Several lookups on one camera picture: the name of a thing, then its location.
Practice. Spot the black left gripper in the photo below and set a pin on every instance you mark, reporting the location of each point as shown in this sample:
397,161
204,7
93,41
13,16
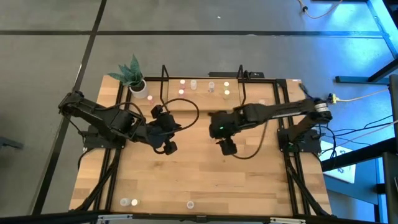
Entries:
169,124

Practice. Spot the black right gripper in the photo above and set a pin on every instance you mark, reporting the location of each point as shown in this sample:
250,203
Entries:
228,146

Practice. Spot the pink medicine bottle white cap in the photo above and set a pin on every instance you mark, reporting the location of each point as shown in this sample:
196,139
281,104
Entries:
181,92
182,82
150,98

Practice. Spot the clear medicine bottle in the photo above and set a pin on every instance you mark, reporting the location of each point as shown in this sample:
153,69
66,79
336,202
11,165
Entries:
125,202
190,204
211,86

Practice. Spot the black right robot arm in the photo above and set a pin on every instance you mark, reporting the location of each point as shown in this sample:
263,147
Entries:
280,112

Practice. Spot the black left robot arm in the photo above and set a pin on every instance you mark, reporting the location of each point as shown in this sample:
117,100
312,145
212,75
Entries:
93,112

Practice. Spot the wooden shelf black metal ends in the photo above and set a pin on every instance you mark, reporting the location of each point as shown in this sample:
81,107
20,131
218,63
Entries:
202,101

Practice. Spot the green plant in white pot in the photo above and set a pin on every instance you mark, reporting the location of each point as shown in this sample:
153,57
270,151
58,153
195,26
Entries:
130,73

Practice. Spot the white tape piece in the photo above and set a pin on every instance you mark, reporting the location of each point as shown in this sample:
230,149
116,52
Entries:
297,80

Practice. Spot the yellow power plug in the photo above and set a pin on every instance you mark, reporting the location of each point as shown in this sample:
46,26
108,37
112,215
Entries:
334,99

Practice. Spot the white paper sheet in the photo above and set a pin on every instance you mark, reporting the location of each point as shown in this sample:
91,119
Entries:
342,174

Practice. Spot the black desk bar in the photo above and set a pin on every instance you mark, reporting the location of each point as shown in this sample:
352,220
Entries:
357,155

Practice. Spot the grey metal foot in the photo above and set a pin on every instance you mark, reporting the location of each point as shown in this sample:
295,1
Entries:
11,143

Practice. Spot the silver metal bracket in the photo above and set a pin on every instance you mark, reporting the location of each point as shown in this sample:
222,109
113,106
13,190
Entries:
115,217
287,220

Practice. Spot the black desk frame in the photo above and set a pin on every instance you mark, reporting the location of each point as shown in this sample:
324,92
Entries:
357,79

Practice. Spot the black camera mount beam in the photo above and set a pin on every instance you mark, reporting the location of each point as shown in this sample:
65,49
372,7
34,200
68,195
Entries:
46,219

